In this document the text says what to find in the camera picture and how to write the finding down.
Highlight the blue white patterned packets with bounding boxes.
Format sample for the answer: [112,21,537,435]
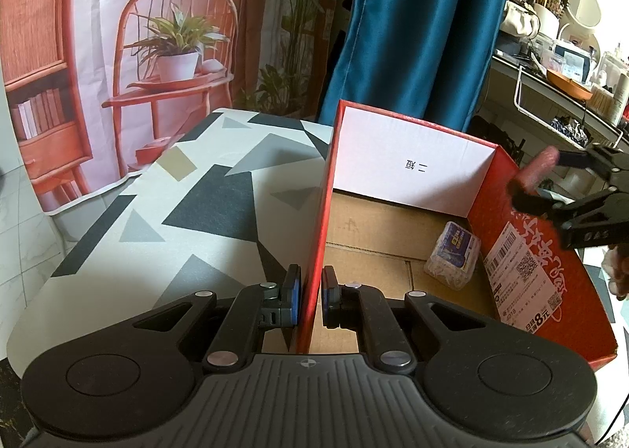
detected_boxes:
[550,118,593,140]

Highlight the white bottle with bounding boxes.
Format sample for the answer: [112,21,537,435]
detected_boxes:
[615,68,629,127]

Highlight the cluttered shelf with cosmetics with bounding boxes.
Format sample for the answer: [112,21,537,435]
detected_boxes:
[491,52,629,136]

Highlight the printed furniture wall backdrop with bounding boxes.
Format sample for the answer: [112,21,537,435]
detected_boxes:
[0,0,374,218]

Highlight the clear packet with blue label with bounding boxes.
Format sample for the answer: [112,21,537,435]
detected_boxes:
[423,221,482,290]

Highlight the red strawberry print cardboard box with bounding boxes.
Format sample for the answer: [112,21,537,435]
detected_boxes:
[295,99,618,366]

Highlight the teal blue curtain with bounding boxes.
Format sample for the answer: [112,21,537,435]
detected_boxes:
[319,0,520,139]

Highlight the white cloth bag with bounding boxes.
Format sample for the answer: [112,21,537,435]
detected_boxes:
[501,0,541,38]

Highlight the white wire basket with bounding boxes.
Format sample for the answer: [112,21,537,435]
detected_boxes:
[513,67,622,149]

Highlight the round white vanity mirror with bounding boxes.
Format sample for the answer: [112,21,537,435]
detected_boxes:
[560,0,609,63]

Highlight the orange tray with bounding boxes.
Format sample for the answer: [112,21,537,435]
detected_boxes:
[546,68,595,102]

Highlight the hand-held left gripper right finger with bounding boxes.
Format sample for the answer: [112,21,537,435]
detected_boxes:
[320,265,493,372]

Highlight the geometric pattern tablecloth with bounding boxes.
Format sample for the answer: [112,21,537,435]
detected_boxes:
[7,108,625,370]

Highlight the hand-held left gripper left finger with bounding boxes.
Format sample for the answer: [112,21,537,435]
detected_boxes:
[132,264,303,371]

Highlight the white cup of makeup brushes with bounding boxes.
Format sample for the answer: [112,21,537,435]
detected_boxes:
[532,0,566,38]

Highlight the cotton swab container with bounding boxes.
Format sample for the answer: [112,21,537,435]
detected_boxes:
[589,84,621,127]

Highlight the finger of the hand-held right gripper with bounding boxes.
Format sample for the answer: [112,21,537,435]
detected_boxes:
[511,183,629,252]
[557,143,629,193]

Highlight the plain pink cylindrical tube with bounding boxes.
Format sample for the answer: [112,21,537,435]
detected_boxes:
[508,147,560,195]

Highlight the person's right hand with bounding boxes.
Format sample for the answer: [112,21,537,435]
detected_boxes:
[608,246,629,302]

